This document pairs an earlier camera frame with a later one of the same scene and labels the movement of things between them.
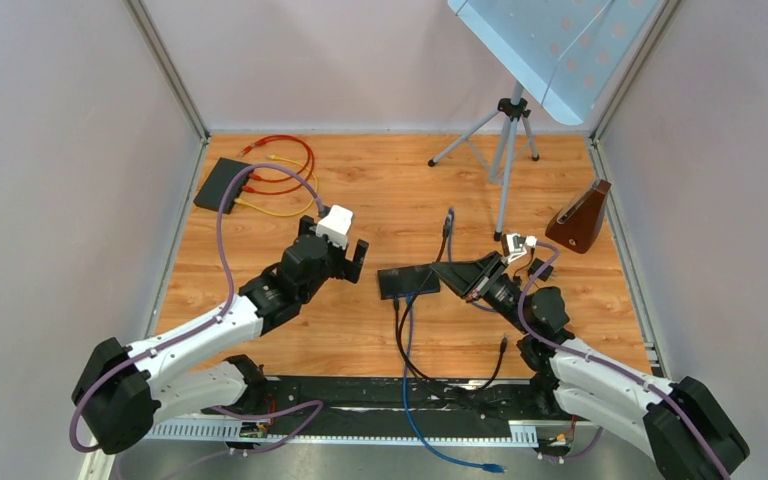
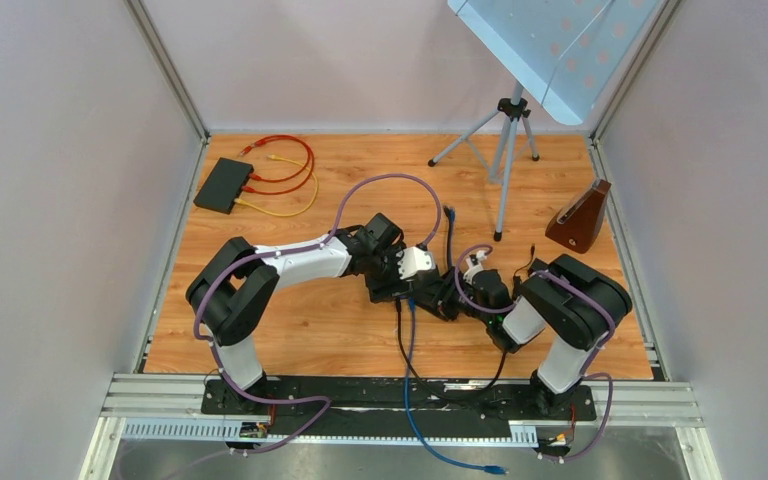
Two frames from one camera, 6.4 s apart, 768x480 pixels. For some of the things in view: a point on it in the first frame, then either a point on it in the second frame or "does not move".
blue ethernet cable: (451, 217) does not move
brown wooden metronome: (576, 226) does not move
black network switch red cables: (212, 190) does not move
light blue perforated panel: (566, 55) does not move
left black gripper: (347, 268) → (382, 291)
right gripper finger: (466, 275) → (440, 295)
